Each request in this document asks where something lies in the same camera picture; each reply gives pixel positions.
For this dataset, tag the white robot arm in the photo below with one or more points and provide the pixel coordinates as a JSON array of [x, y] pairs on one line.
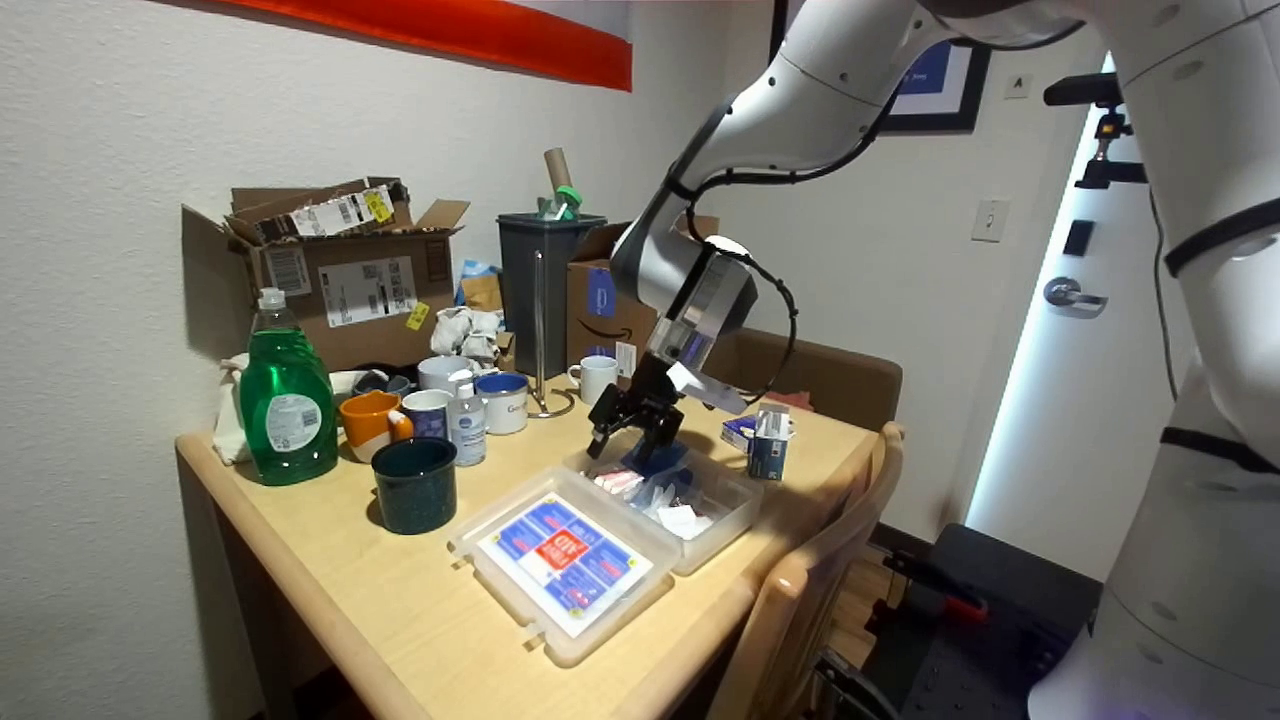
[[827, 83]]

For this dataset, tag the white light switch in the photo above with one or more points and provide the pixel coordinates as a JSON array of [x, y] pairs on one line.
[[988, 222]]

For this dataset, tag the white mug with grey rim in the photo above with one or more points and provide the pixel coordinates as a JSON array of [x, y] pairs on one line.
[[443, 368]]

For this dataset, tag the wooden chair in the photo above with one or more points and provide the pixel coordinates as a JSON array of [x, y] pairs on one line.
[[801, 574]]

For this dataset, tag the white paper wad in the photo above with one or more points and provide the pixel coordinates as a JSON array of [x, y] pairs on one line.
[[224, 422]]

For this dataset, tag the red white bandage pack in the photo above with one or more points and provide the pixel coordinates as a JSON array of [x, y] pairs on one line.
[[612, 483]]

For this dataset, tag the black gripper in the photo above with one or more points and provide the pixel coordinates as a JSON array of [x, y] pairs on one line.
[[643, 392]]

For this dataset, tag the white cup with blue rim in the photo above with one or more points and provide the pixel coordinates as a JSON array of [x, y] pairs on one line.
[[505, 407]]

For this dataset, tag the black door lock plate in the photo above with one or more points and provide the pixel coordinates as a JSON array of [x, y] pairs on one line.
[[1076, 238]]

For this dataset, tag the black camera on stand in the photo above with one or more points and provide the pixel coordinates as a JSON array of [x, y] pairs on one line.
[[1101, 94]]

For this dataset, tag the black waste bin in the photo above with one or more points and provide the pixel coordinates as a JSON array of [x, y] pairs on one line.
[[542, 294]]

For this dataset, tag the blue white mug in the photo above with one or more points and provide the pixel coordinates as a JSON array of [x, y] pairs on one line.
[[428, 418]]

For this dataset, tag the cardboard tube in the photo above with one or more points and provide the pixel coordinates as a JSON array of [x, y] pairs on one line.
[[558, 171]]

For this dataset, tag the brown upholstered seat back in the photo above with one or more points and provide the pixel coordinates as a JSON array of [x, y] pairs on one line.
[[843, 382]]

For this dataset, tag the green dish soap bottle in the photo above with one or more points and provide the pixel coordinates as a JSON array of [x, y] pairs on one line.
[[287, 412]]

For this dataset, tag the clear plastic first aid case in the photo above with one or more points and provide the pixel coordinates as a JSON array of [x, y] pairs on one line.
[[560, 550]]

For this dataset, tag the red orange wall poster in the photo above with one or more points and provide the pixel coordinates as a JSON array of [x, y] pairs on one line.
[[443, 28]]

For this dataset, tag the small clear sanitizer bottle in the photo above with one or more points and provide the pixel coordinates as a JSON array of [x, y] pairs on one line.
[[464, 424]]

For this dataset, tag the dark green mug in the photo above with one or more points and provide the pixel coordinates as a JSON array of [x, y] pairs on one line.
[[418, 486]]

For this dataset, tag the white crumpled bag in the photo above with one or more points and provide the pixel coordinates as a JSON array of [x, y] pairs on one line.
[[464, 335]]

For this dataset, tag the orange mug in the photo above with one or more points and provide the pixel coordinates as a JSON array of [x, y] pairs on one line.
[[367, 422]]

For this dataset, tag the black case with orange clamp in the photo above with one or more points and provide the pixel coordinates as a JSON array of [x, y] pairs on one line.
[[1000, 584]]

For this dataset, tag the large open cardboard box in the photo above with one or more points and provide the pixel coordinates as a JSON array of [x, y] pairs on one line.
[[361, 285]]

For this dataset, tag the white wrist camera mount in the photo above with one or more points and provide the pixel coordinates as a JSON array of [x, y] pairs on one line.
[[706, 382]]

